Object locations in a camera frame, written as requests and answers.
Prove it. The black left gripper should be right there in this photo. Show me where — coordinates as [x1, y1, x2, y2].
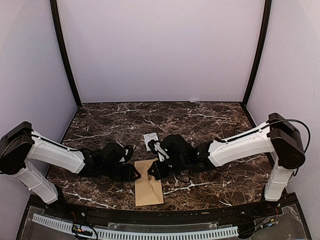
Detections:
[101, 164, 141, 183]

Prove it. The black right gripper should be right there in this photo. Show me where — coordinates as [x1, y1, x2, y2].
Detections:
[147, 157, 188, 181]

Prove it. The brown kraft envelope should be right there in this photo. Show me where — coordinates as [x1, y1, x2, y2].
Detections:
[134, 159, 164, 207]

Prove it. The white sticker sheet wax seal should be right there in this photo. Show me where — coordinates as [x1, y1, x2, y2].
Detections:
[143, 132, 159, 151]

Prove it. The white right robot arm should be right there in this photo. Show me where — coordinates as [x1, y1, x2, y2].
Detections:
[147, 113, 309, 217]

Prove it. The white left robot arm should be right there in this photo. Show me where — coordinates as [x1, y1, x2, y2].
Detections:
[0, 121, 141, 218]

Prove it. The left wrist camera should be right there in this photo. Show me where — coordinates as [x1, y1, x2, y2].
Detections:
[123, 145, 134, 163]

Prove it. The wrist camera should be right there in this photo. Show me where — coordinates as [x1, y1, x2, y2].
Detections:
[123, 145, 134, 163]
[148, 140, 169, 162]

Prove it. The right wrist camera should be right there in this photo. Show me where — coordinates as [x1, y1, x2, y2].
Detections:
[148, 140, 169, 162]

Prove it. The black front rail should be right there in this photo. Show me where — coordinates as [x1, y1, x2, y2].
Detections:
[45, 201, 283, 226]

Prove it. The white slotted cable duct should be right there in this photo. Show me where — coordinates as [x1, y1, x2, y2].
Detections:
[32, 213, 239, 240]

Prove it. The black frame post left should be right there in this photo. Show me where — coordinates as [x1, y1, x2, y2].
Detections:
[49, 0, 82, 108]

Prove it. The black frame post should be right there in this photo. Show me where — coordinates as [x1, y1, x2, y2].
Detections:
[241, 0, 272, 108]
[49, 0, 82, 108]

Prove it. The black frame post right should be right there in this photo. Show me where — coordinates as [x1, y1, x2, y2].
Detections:
[241, 0, 272, 108]

